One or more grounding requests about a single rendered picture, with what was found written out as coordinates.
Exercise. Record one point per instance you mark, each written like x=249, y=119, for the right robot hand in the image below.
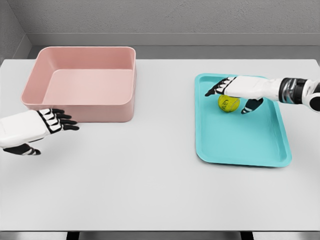
x=243, y=87

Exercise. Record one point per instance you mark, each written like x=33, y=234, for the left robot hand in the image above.
x=23, y=125

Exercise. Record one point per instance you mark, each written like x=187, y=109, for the yellow tennis ball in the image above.
x=228, y=103

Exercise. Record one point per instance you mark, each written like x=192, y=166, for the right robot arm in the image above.
x=292, y=90

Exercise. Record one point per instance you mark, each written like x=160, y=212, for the blue tray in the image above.
x=240, y=135

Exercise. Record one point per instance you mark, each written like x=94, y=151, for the pink basket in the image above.
x=82, y=82

